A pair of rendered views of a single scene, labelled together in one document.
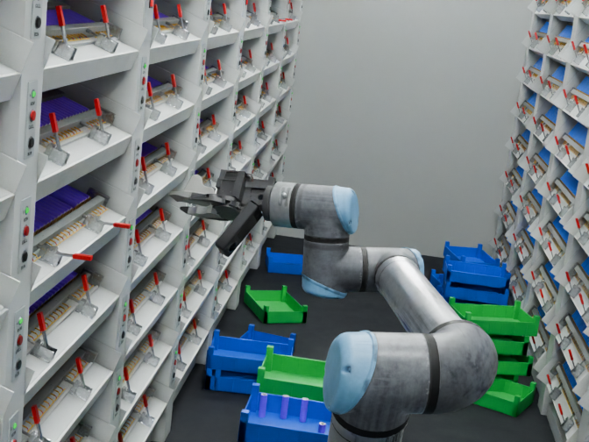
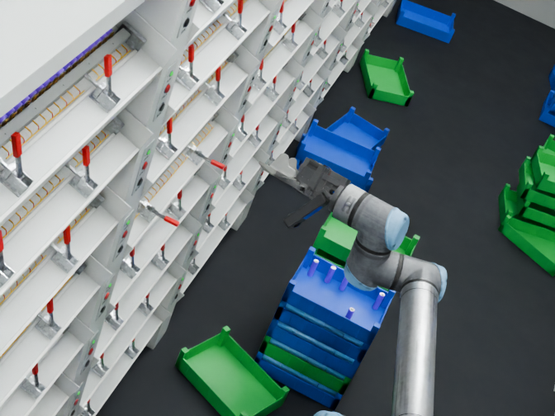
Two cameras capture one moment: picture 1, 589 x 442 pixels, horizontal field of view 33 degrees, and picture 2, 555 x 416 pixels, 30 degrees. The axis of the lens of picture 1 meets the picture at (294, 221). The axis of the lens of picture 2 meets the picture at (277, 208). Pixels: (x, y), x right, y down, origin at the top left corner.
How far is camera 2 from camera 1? 1.02 m
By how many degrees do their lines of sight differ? 25
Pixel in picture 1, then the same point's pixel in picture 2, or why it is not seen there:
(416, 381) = not seen: outside the picture
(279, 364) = not seen: hidden behind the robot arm
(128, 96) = (252, 44)
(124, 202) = (230, 121)
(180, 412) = (260, 197)
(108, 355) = (191, 222)
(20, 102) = (135, 166)
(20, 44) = (143, 130)
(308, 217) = (362, 229)
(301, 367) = not seen: hidden behind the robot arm
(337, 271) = (373, 275)
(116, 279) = (210, 173)
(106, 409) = (182, 257)
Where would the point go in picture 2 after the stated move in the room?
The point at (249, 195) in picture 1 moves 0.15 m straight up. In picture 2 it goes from (323, 186) to (344, 137)
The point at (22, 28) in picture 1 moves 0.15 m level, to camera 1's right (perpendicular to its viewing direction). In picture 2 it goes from (146, 120) to (220, 153)
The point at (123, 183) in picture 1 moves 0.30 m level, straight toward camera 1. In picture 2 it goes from (232, 106) to (213, 175)
